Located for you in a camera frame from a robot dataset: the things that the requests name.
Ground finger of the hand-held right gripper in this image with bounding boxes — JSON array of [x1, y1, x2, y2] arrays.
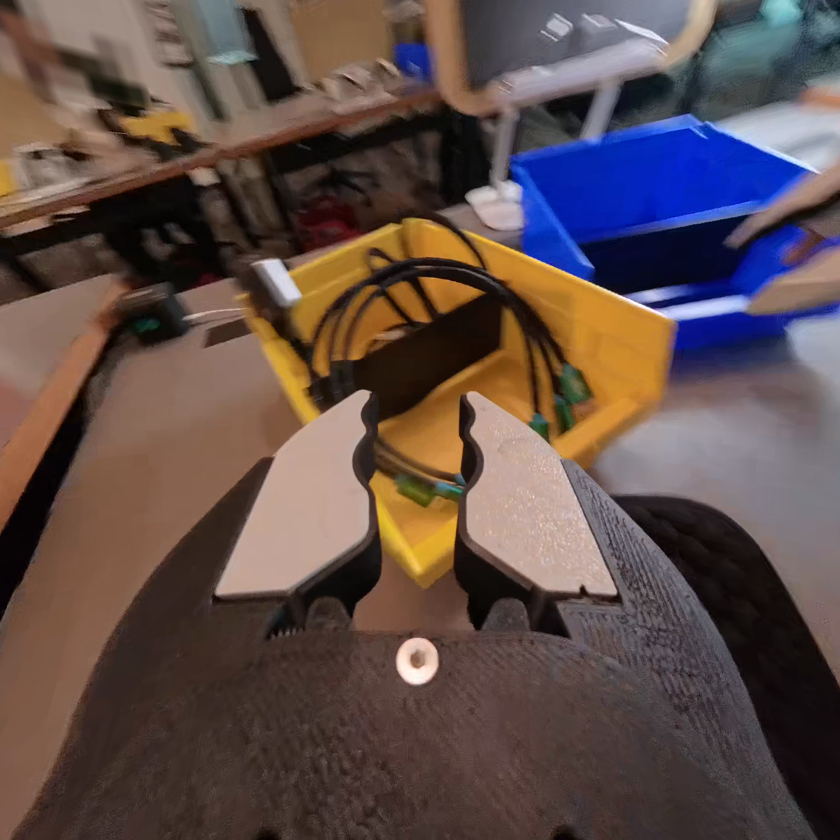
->
[[747, 248, 840, 317], [724, 166, 840, 252]]

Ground white tablet stand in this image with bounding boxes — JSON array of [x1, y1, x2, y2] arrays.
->
[[466, 39, 670, 231]]

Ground black chair armrest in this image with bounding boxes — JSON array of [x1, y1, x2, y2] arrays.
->
[[613, 495, 840, 840]]

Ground red bag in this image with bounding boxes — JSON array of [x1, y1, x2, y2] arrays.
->
[[295, 200, 361, 247]]

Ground wooden desk black legs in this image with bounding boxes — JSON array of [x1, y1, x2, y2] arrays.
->
[[0, 85, 447, 231]]

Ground black bin divider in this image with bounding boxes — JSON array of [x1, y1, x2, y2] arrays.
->
[[341, 295, 503, 417], [581, 223, 756, 296]]

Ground black rectangular box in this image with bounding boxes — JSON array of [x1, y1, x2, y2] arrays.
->
[[117, 282, 193, 343]]

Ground yellow plastic bin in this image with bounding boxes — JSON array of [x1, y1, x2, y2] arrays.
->
[[246, 218, 677, 588], [121, 110, 194, 144]]

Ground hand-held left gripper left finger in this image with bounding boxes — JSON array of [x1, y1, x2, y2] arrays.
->
[[214, 390, 383, 611]]

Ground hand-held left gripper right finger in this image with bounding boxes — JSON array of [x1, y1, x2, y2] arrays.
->
[[454, 392, 622, 602]]

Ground thick black braided cable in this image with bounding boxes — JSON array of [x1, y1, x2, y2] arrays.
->
[[410, 213, 490, 270]]

